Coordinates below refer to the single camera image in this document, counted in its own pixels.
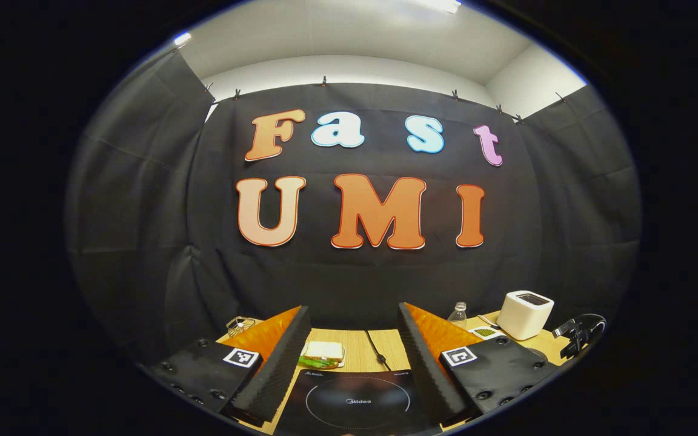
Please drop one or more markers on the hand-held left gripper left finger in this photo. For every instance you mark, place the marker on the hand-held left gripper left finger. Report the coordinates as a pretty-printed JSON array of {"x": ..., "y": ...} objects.
[{"x": 282, "y": 363}]

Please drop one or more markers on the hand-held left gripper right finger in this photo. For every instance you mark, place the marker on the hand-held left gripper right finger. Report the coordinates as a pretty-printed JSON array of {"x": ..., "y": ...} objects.
[{"x": 425, "y": 375}]

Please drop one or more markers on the black induction cooktop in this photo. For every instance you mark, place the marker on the black induction cooktop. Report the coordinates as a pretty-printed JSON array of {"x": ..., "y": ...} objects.
[{"x": 355, "y": 402}]

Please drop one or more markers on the sandwich with lettuce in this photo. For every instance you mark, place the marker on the sandwich with lettuce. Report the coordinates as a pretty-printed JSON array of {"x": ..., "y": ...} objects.
[{"x": 323, "y": 352}]

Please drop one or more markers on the clear plastic bottle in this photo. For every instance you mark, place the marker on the clear plastic bottle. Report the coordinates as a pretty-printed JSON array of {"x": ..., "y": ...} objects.
[{"x": 457, "y": 315}]

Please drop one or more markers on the white spice dish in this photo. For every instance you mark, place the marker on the white spice dish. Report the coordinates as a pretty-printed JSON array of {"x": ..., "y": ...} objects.
[{"x": 486, "y": 332}]

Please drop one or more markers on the metal spoon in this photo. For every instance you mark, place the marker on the metal spoon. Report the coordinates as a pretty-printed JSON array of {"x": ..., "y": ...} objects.
[{"x": 487, "y": 321}]

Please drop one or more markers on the black backdrop cloth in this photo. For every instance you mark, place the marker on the black backdrop cloth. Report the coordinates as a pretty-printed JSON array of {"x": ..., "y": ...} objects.
[{"x": 355, "y": 284}]

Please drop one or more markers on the white toaster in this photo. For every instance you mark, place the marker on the white toaster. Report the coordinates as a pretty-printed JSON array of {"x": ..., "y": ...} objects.
[{"x": 525, "y": 315}]

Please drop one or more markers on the row of backdrop clips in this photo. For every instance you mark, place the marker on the row of backdrop clips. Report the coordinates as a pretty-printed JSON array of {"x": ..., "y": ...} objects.
[{"x": 323, "y": 80}]

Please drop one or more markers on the small ceiling light panel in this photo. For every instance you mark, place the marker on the small ceiling light panel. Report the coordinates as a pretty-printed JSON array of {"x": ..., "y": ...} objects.
[{"x": 182, "y": 39}]

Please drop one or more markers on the large ceiling light panel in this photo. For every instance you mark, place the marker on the large ceiling light panel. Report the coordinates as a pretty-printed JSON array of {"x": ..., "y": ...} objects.
[{"x": 440, "y": 5}]

